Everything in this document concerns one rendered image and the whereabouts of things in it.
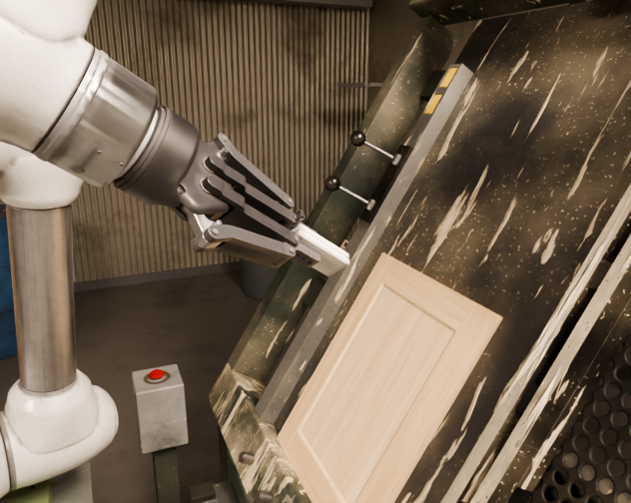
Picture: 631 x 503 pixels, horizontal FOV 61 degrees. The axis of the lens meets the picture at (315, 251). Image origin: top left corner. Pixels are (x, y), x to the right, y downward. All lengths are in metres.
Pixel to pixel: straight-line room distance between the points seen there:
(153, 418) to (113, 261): 3.57
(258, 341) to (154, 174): 1.12
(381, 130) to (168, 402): 0.91
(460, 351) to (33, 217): 0.74
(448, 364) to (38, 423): 0.76
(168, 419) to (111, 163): 1.13
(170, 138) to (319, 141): 4.86
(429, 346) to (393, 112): 0.74
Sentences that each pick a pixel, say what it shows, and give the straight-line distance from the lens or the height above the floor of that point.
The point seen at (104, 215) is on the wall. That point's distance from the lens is 4.86.
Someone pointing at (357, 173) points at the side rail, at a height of 1.43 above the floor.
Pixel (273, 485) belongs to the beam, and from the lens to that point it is 1.20.
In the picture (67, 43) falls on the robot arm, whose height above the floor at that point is 1.68.
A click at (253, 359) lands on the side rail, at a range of 1.53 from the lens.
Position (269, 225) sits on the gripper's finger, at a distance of 0.48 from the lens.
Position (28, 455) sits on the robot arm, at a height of 0.99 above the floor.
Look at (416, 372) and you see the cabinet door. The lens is 0.99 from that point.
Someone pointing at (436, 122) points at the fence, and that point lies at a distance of 1.30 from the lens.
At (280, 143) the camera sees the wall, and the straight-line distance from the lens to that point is 5.11.
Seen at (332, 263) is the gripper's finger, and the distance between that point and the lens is 0.54.
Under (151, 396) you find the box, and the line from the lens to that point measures 1.45.
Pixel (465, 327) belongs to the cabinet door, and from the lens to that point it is 0.94.
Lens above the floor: 1.65
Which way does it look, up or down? 17 degrees down
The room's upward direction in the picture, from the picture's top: straight up
